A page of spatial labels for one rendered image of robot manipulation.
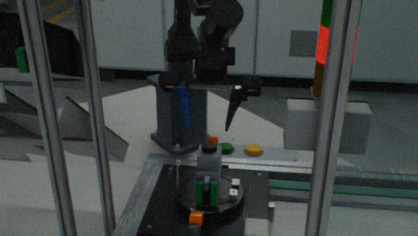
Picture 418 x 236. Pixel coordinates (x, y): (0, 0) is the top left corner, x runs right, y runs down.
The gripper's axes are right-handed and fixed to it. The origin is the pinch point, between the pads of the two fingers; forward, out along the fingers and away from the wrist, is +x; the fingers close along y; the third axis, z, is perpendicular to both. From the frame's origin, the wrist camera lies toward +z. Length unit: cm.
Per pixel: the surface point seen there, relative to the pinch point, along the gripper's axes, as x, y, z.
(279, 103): -74, 30, -284
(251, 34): -132, 4, -281
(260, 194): 13.6, 10.5, -14.8
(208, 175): 11.2, 0.3, -5.5
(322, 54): -4.3, 17.0, 19.7
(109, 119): -10, -39, -63
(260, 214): 17.7, 10.3, -9.6
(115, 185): 12.9, -25.9, -33.5
